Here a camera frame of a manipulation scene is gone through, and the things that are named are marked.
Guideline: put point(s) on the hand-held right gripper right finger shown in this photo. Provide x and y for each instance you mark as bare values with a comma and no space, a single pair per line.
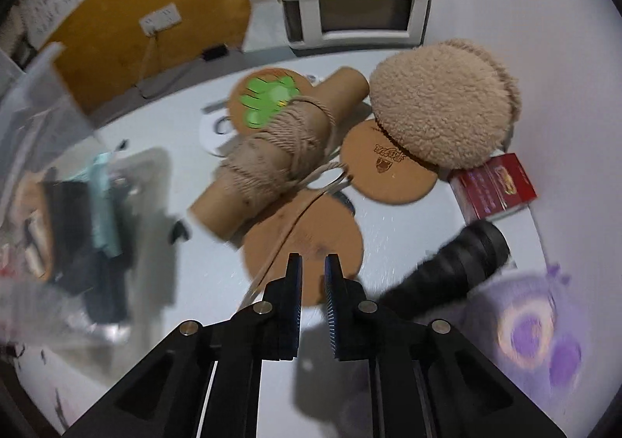
333,292

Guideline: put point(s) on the white wall outlet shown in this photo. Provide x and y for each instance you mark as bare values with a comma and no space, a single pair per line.
160,19

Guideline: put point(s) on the cork coaster with green cactus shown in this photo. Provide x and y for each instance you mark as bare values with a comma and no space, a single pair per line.
262,98

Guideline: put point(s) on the black printed box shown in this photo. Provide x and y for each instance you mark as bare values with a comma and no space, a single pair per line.
68,224

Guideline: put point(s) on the black power adapter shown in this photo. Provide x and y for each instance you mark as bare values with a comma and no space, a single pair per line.
215,52

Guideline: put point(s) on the grey flat box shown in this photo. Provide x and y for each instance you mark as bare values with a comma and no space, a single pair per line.
267,25

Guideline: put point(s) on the plain cork coaster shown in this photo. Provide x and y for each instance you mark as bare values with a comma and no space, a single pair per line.
335,234

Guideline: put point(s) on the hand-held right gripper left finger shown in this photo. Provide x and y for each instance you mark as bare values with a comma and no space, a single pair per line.
294,292

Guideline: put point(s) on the black ribbed cylinder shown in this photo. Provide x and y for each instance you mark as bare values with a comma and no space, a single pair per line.
457,258

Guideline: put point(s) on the clear plastic storage container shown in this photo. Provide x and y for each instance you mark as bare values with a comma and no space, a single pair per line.
29,117

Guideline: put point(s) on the twine spool on cardboard tube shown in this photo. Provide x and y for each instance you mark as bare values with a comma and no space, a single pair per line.
272,151

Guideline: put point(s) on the purple plush toy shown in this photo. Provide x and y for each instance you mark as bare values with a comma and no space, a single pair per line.
529,331

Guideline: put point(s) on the cork coaster with dark print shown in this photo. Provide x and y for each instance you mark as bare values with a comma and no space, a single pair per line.
384,175

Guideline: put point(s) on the grey power bank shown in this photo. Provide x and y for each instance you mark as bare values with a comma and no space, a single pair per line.
107,287

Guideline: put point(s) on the red box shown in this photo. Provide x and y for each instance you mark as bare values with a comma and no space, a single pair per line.
491,185

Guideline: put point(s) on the teal wet wipes packet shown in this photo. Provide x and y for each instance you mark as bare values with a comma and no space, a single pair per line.
104,209

